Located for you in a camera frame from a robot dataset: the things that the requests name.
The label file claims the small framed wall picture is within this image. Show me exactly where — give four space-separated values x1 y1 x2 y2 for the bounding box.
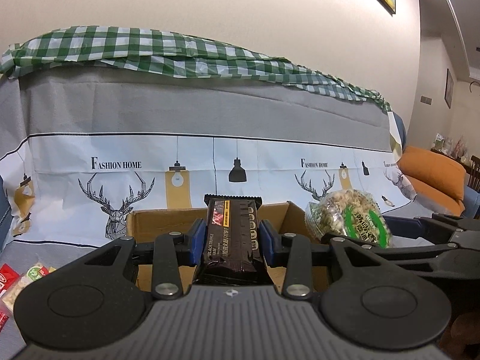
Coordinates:
444 68 455 109

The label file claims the dark brown chocolate bar pack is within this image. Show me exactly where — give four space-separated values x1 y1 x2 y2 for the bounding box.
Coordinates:
193 194 272 287

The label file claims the round peanut pack green label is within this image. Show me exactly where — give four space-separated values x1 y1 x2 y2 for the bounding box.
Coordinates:
305 189 392 249

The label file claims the brown cardboard box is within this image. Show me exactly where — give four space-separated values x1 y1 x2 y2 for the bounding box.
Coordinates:
127 197 326 301

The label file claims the red snack box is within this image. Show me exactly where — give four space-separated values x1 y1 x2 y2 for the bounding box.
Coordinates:
0 263 21 330

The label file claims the grey printed sofa cover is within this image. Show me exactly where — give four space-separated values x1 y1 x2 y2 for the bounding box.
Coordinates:
1 67 452 359

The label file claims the blue sofa armrest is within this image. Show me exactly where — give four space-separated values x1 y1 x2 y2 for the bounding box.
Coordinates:
0 180 12 250

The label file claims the cluttered side table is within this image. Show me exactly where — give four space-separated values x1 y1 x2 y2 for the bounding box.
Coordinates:
431 133 470 165

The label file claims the wooden chair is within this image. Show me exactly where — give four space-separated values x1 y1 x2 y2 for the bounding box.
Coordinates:
468 155 480 193

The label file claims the green checkered cloth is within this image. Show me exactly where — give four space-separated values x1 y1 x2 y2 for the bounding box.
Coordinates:
1 25 391 113

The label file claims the orange cushion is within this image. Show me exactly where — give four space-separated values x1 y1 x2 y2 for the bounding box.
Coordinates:
397 145 466 215

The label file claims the clear peanut cracker pack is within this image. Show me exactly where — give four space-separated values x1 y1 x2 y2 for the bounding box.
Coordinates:
1 262 56 314

